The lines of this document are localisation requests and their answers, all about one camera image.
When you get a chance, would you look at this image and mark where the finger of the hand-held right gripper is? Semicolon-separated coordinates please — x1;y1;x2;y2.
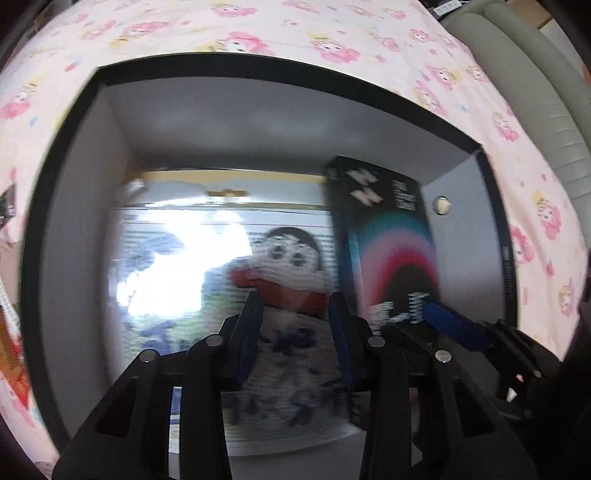
422;300;561;370
383;323;444;361

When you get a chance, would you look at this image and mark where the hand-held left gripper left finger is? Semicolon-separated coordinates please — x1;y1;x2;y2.
53;290;264;480

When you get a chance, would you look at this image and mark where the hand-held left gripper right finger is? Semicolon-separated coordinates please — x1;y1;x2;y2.
328;293;539;480

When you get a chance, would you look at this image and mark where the cartoon boy picture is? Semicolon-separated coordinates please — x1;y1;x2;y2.
111;168;370;457

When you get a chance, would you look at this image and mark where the black rainbow-print card box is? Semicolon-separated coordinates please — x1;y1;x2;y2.
322;156;441;333

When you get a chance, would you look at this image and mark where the black cardboard box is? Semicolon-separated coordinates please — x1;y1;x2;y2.
21;53;515;467

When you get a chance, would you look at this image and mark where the grey padded headboard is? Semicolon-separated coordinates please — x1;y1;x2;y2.
438;9;591;213

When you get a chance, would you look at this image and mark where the pink cartoon-print blanket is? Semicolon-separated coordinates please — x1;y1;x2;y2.
0;0;589;480

